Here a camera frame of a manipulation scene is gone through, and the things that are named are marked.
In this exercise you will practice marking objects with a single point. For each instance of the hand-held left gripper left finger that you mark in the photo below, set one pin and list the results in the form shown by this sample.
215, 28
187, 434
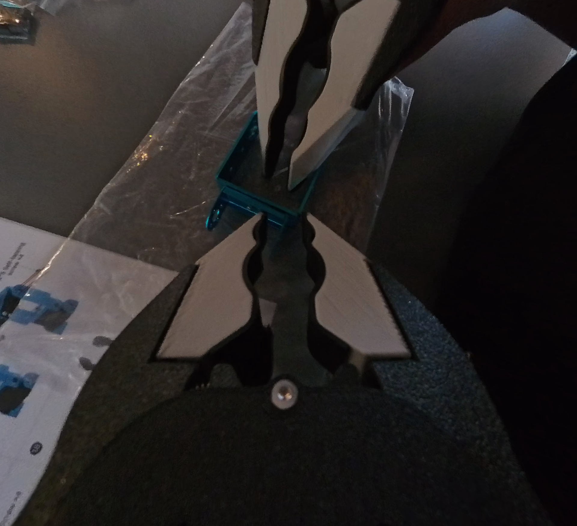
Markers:
216, 305

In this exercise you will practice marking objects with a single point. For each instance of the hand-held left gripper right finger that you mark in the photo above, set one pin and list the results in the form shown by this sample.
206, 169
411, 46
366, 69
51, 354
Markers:
356, 305

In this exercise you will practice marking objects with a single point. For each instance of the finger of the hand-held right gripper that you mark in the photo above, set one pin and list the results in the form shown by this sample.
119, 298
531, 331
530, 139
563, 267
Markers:
351, 62
277, 53

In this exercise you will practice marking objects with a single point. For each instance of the blue metal servo bracket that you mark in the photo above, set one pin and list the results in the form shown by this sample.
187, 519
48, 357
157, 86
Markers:
252, 208

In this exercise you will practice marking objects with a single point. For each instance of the grey desk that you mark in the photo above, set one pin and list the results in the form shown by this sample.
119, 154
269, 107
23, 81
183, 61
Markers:
90, 107

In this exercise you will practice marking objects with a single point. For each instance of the clear plastic bag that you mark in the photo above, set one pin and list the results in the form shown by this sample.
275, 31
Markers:
180, 152

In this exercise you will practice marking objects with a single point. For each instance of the open instruction manual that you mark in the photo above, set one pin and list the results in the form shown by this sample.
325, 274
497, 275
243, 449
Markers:
45, 264

